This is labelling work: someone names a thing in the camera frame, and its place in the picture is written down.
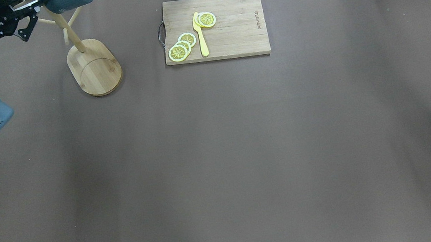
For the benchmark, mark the wooden cup rack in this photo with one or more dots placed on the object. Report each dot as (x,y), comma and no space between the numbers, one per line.
(91,63)

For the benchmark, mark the lemon slice stack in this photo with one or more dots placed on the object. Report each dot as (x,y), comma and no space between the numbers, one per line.
(182,48)

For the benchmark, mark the lemon slice single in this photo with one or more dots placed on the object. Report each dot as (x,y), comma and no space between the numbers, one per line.
(205,19)

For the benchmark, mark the yellow toy knife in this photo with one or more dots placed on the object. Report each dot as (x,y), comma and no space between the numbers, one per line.
(202,43)

